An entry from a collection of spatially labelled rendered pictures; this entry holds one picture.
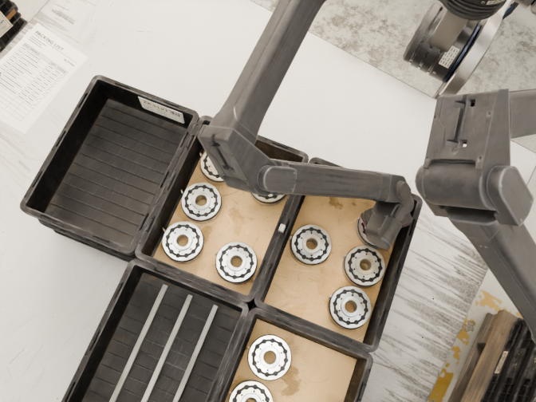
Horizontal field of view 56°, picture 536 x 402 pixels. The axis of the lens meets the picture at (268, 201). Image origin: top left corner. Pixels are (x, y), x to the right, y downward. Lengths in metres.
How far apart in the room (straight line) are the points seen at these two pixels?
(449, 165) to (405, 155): 1.00
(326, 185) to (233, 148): 0.24
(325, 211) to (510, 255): 0.75
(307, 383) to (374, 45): 1.79
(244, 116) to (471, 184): 0.34
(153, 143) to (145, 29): 0.48
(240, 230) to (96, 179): 0.40
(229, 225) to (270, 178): 0.56
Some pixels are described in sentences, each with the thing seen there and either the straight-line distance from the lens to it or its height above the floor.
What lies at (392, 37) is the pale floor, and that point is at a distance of 2.68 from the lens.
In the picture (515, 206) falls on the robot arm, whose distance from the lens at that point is 0.59.
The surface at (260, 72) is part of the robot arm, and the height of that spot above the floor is 1.44.
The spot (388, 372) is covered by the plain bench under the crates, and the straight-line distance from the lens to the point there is 1.45.
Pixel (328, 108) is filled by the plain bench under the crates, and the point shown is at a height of 0.70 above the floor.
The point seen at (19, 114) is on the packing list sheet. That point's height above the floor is 0.70.
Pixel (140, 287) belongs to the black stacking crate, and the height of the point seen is 0.83.
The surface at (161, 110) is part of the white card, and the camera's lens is 1.38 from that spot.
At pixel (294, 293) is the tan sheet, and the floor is 0.83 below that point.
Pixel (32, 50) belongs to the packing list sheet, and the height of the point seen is 0.70.
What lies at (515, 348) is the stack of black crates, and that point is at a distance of 2.08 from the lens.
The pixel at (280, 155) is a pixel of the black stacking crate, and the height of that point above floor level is 0.89.
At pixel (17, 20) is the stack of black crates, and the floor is 0.31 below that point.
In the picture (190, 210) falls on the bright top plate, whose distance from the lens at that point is 1.29.
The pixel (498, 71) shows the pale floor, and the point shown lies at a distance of 2.76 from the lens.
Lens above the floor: 2.09
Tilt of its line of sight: 72 degrees down
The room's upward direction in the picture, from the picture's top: 8 degrees clockwise
